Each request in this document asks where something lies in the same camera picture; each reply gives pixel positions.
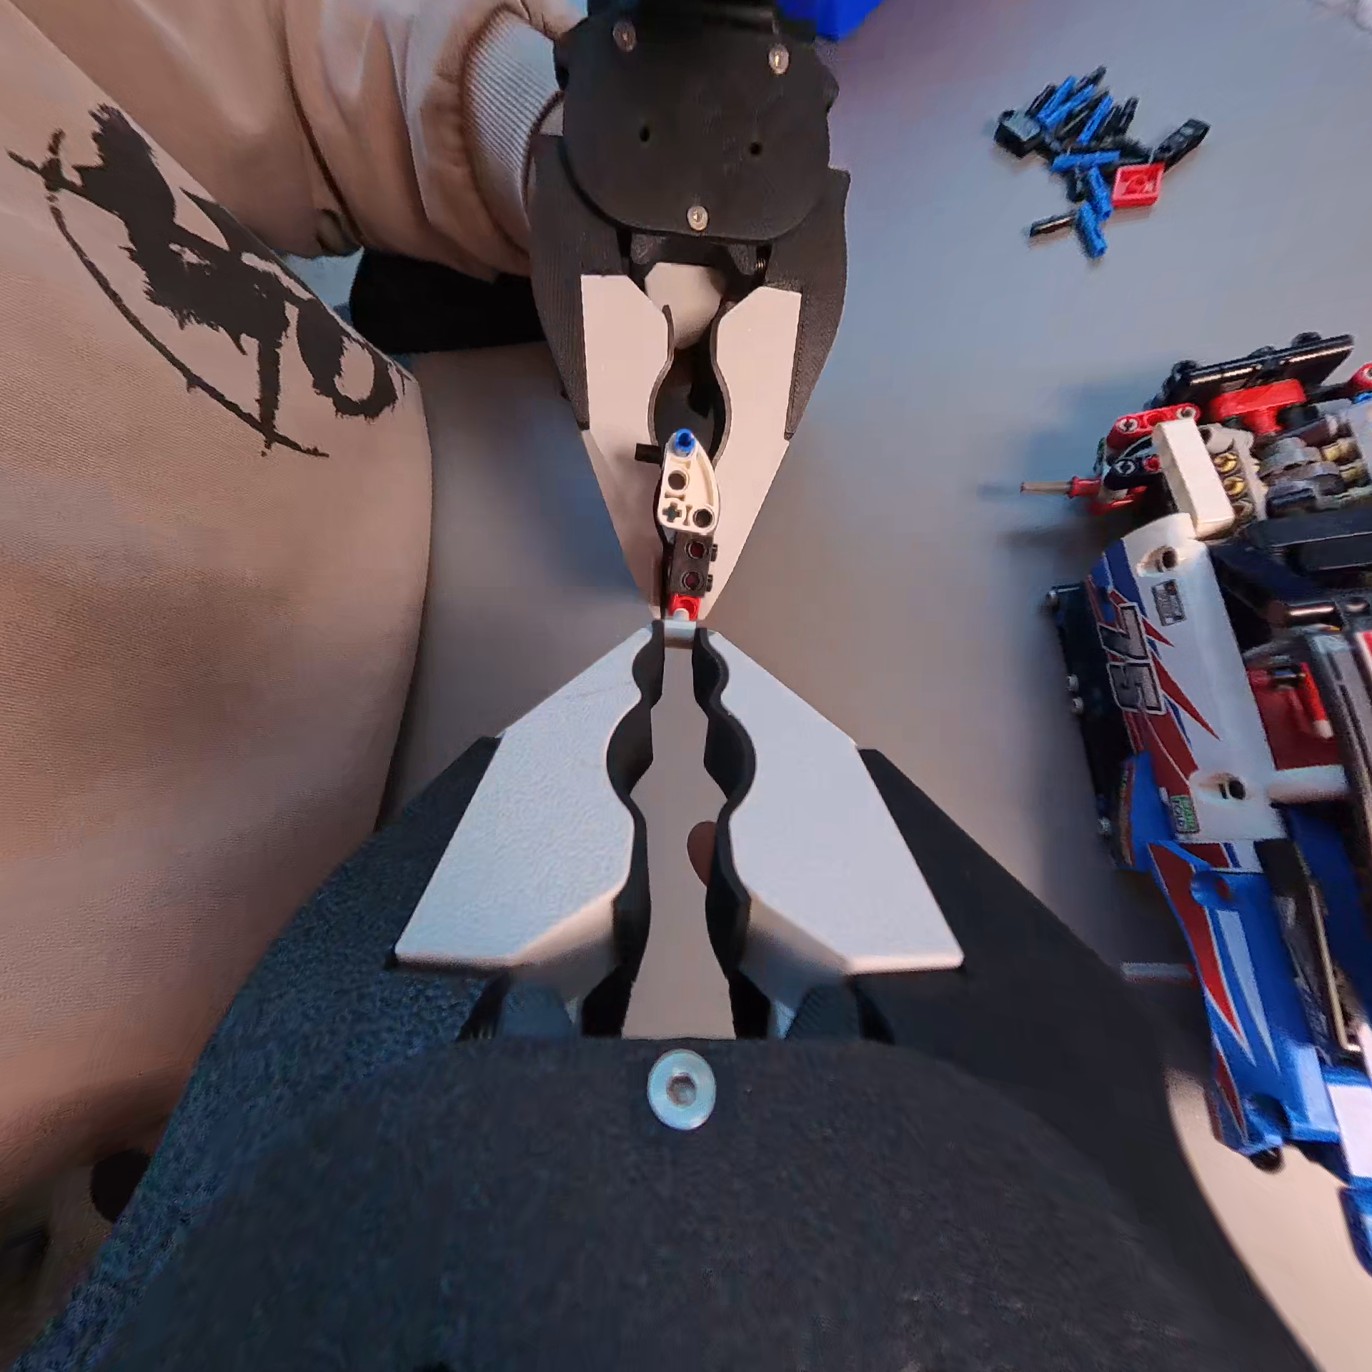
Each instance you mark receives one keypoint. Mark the white red lego assembly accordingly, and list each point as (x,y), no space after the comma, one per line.
(687,504)

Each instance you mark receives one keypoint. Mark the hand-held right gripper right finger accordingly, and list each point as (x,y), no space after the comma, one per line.
(835,858)

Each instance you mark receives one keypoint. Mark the small white lego piece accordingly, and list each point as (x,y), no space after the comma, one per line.
(680,632)

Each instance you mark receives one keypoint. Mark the blue white lego race car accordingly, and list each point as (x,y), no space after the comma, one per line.
(1233,749)

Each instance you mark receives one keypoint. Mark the person's left forearm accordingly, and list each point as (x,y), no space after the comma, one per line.
(408,118)

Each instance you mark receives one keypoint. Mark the person's right hand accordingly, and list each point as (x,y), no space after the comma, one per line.
(703,853)

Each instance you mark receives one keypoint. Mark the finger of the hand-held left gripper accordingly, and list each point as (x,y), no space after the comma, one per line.
(616,427)
(756,427)

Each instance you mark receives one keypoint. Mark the blue plastic bin white tag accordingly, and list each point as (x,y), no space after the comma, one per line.
(824,15)

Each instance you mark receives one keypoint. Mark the pile of small lego pins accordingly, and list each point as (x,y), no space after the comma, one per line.
(1095,150)

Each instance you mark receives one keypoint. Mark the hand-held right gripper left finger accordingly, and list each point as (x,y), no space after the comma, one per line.
(524,858)

